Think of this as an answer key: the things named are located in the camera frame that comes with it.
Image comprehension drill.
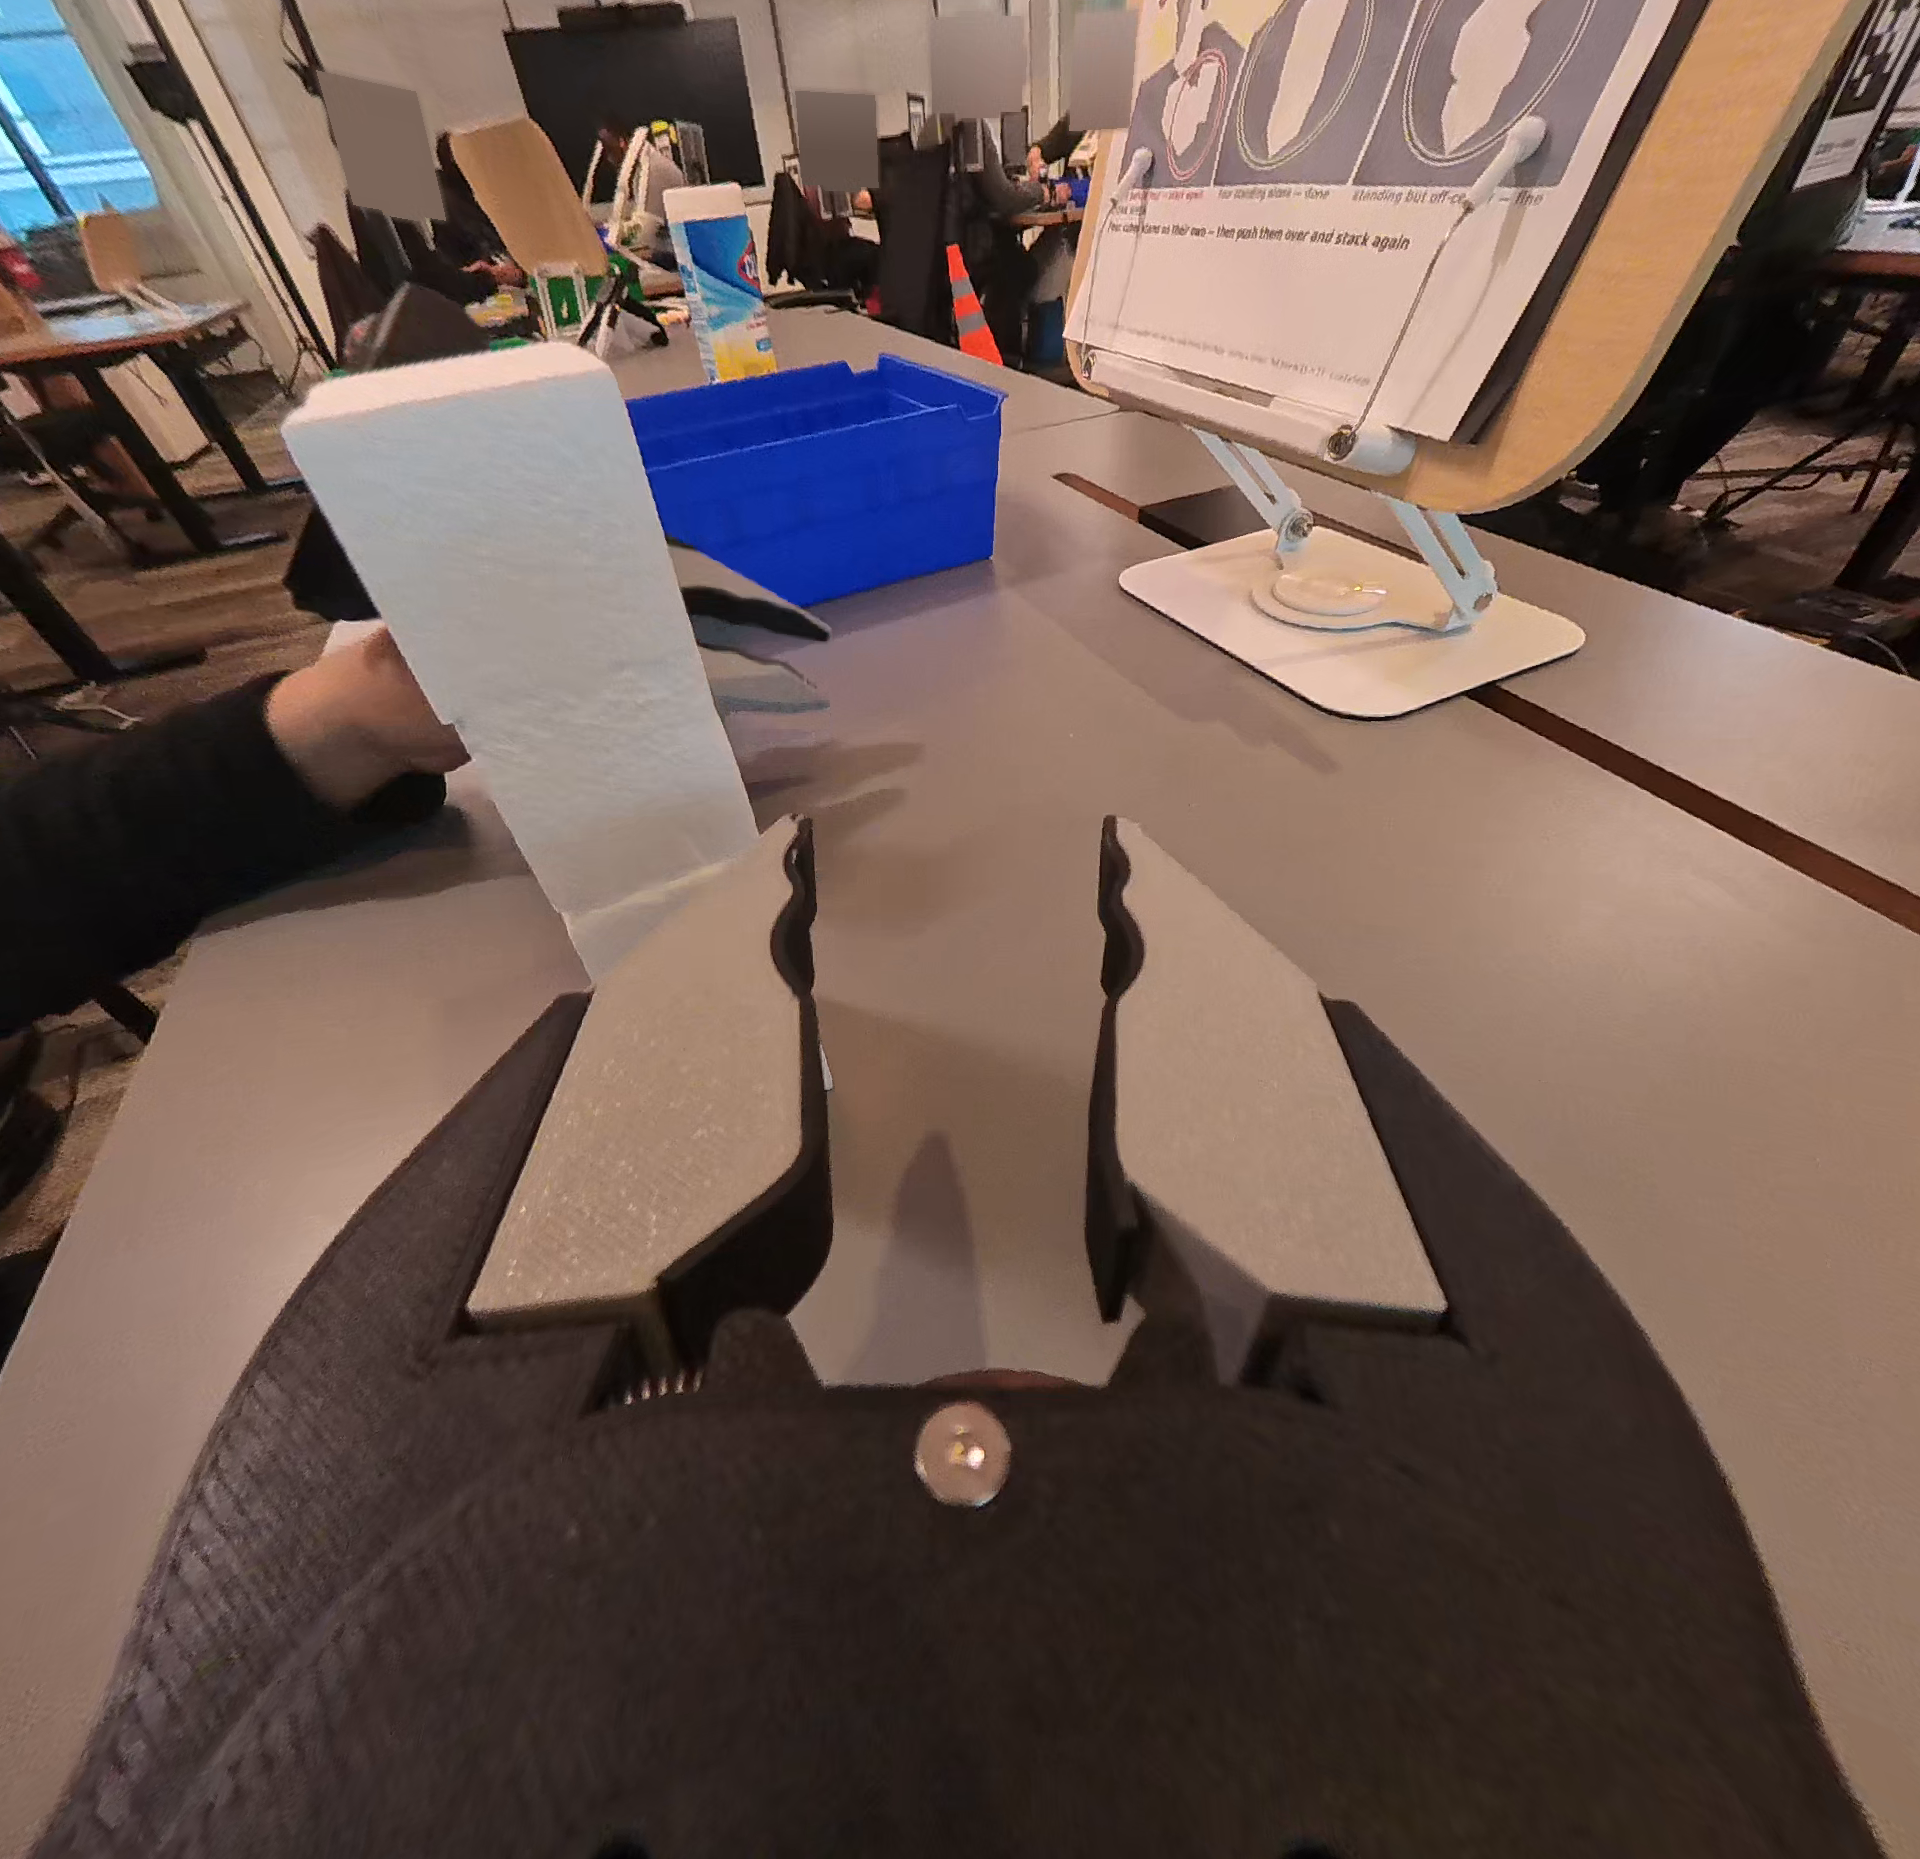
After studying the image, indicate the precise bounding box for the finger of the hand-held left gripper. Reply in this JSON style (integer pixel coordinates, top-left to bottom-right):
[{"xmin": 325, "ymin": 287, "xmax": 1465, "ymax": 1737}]
[
  {"xmin": 665, "ymin": 539, "xmax": 834, "ymax": 645},
  {"xmin": 696, "ymin": 647, "xmax": 834, "ymax": 721}
]

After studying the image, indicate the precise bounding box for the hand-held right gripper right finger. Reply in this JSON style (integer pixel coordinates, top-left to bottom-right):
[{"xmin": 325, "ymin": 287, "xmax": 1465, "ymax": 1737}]
[{"xmin": 1084, "ymin": 815, "xmax": 1450, "ymax": 1381}]

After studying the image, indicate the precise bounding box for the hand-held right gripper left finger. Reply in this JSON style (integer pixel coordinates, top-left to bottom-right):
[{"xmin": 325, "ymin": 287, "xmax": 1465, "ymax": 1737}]
[{"xmin": 464, "ymin": 815, "xmax": 834, "ymax": 1351}]

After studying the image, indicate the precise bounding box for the person's left forearm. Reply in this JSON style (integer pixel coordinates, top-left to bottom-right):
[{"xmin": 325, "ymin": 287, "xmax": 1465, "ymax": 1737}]
[{"xmin": 0, "ymin": 673, "xmax": 452, "ymax": 1035}]

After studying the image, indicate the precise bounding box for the person's left hand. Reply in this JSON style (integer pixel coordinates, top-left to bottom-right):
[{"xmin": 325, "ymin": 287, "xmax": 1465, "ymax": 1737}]
[{"xmin": 265, "ymin": 631, "xmax": 470, "ymax": 813}]

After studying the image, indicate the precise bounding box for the blue plastic bin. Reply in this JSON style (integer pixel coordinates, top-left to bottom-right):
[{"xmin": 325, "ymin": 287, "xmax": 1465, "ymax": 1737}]
[{"xmin": 623, "ymin": 353, "xmax": 1007, "ymax": 607}]

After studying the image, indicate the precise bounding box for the wooden top desk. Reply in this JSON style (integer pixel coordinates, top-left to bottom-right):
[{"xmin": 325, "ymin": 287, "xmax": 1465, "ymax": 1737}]
[{"xmin": 0, "ymin": 299, "xmax": 287, "ymax": 683}]

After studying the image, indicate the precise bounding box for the white wipes canister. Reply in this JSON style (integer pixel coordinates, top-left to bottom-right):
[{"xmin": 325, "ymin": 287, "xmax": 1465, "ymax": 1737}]
[{"xmin": 662, "ymin": 181, "xmax": 781, "ymax": 385}]

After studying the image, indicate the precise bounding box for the black monitor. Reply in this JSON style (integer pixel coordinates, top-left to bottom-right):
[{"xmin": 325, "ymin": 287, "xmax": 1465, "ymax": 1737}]
[{"xmin": 501, "ymin": 18, "xmax": 767, "ymax": 187}]

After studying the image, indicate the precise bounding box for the orange traffic cone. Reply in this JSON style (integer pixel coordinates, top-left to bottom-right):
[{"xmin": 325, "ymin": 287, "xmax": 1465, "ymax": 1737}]
[{"xmin": 944, "ymin": 243, "xmax": 1006, "ymax": 369}]

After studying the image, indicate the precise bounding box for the white stand with wooden board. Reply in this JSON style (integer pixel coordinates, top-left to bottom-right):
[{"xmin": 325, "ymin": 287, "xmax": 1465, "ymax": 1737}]
[{"xmin": 1061, "ymin": 0, "xmax": 1908, "ymax": 721}]

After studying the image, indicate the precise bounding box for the printed instruction sheet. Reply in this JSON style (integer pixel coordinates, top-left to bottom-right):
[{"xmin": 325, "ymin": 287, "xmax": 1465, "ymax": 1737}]
[{"xmin": 1101, "ymin": 0, "xmax": 1720, "ymax": 443}]

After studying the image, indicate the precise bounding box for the black and white tag board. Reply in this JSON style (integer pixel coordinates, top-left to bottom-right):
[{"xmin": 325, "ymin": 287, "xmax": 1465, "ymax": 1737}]
[{"xmin": 1791, "ymin": 0, "xmax": 1920, "ymax": 187}]

